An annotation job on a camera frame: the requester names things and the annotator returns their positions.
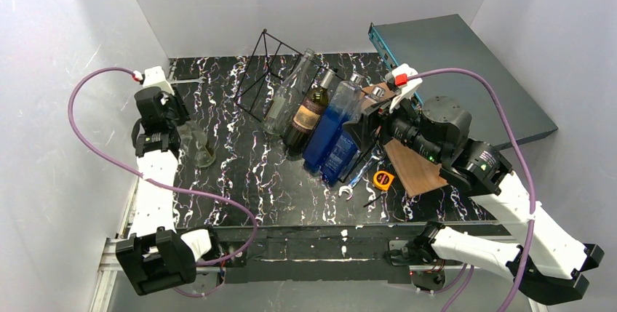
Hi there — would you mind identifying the black wire wine rack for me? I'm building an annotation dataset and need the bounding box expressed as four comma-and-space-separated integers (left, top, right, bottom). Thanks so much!
234, 28, 394, 180

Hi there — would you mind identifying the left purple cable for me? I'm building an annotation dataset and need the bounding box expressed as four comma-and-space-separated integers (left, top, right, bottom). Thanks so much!
67, 66, 259, 299

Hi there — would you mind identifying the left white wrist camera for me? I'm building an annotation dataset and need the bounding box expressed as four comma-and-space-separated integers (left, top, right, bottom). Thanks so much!
132, 66, 175, 95

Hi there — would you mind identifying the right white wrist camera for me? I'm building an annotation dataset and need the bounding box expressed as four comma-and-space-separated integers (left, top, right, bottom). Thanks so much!
384, 63, 423, 113

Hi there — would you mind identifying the green wine bottle tan label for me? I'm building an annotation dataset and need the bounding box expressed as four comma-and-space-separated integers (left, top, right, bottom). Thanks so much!
283, 68, 338, 155

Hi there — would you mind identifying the aluminium frame rail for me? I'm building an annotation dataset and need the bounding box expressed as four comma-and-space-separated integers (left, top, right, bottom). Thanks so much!
89, 223, 548, 312

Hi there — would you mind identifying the blue-faced network switch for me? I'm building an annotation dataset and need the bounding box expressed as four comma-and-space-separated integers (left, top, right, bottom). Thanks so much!
368, 15, 558, 149

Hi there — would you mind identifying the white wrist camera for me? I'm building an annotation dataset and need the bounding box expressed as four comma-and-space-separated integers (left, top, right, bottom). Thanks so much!
132, 66, 175, 95
384, 63, 423, 113

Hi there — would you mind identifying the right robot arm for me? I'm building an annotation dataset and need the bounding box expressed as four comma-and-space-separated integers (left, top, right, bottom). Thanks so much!
343, 96, 604, 305

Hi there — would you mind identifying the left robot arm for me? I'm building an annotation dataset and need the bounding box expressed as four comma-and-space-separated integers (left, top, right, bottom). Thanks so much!
116, 87, 212, 296

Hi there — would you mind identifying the silver combination wrench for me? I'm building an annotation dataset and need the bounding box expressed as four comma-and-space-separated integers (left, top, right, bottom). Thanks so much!
338, 155, 384, 201

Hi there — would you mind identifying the small wrench at back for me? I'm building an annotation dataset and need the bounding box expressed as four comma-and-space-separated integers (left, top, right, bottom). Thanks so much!
170, 76, 205, 85

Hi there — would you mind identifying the blue square bottle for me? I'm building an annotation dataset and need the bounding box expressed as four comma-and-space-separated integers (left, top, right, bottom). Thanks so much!
303, 72, 364, 174
320, 86, 385, 187

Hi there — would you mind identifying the short clear glass bottle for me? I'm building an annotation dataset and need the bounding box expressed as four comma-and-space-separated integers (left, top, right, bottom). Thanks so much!
263, 48, 315, 136

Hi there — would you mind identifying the small black pen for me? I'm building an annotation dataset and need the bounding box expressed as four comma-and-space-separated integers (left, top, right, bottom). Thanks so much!
363, 193, 387, 208

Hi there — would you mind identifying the brown wooden board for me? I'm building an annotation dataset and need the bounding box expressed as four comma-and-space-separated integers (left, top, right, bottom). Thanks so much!
361, 81, 449, 198

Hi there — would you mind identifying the tall clear glass bottle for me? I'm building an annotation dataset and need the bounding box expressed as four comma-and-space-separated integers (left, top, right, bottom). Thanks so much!
177, 120, 215, 168

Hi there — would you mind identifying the yellow tape measure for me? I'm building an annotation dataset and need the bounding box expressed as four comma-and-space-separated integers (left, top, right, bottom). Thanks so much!
373, 170, 395, 191

